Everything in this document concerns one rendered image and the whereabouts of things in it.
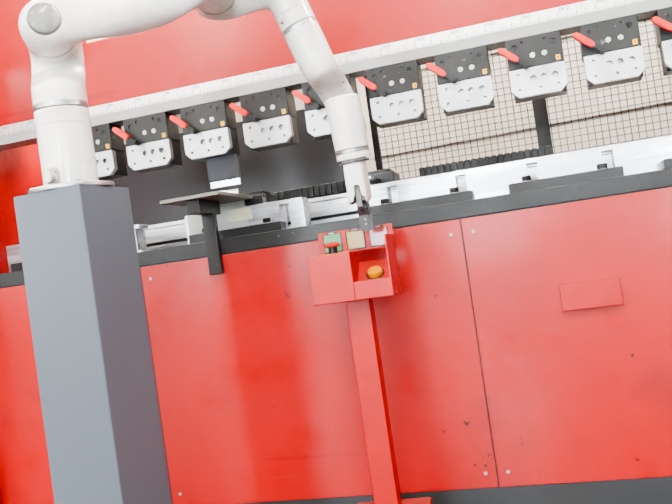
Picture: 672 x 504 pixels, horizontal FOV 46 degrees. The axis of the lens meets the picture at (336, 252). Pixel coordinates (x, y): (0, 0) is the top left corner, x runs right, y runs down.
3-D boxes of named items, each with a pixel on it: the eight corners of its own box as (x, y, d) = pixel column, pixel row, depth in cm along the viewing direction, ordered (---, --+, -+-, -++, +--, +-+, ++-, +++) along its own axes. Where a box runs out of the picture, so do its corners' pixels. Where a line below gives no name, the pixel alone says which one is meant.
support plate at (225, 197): (159, 204, 224) (159, 200, 224) (199, 207, 249) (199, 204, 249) (218, 194, 219) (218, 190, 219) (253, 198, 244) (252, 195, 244)
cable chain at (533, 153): (420, 179, 270) (418, 167, 270) (422, 180, 276) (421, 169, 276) (552, 157, 258) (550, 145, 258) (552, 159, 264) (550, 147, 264)
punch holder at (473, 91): (441, 112, 226) (433, 55, 226) (445, 116, 234) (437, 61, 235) (494, 102, 222) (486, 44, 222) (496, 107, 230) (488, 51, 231)
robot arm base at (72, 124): (79, 182, 169) (67, 96, 169) (9, 197, 175) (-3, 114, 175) (132, 186, 186) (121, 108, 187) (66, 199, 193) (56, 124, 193)
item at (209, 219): (196, 276, 223) (185, 200, 224) (216, 274, 237) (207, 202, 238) (209, 274, 222) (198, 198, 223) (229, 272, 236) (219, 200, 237)
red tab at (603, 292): (562, 311, 206) (559, 284, 207) (562, 310, 208) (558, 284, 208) (623, 304, 203) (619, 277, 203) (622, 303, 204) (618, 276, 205)
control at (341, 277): (313, 306, 195) (303, 233, 195) (327, 301, 211) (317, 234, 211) (394, 295, 191) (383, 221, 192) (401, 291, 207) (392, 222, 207)
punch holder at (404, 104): (373, 125, 231) (365, 69, 232) (379, 129, 239) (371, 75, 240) (424, 115, 227) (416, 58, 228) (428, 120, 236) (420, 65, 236)
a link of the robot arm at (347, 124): (338, 151, 201) (332, 152, 192) (328, 100, 200) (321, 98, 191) (370, 145, 200) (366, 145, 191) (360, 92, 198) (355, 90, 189)
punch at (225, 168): (209, 188, 249) (205, 158, 249) (212, 189, 251) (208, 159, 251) (239, 183, 246) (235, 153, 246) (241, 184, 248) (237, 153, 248)
